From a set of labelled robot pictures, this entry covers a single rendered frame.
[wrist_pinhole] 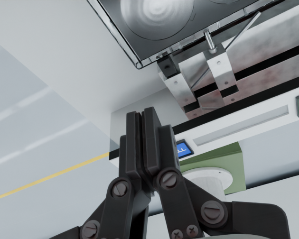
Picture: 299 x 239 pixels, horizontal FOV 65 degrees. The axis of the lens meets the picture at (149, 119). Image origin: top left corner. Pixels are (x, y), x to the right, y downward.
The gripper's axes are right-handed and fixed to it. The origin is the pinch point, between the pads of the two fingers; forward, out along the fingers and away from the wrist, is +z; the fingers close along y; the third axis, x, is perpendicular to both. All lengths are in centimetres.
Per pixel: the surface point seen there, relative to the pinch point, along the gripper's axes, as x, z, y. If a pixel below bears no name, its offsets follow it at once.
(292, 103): -24.9, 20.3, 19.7
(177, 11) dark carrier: -5.4, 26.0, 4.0
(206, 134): -28.4, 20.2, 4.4
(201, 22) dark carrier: -8.3, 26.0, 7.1
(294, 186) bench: -273, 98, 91
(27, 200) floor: -209, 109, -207
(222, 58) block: -15.2, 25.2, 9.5
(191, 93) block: -21.2, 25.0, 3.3
